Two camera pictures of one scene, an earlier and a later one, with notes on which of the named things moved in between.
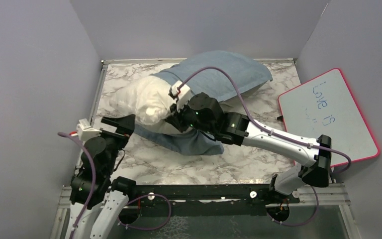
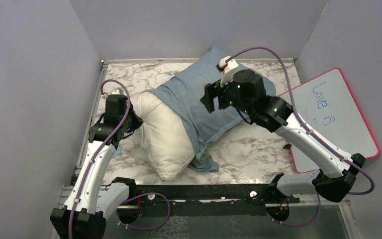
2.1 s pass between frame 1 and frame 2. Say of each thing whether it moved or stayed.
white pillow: moved
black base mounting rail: stayed
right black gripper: moved
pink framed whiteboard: stayed
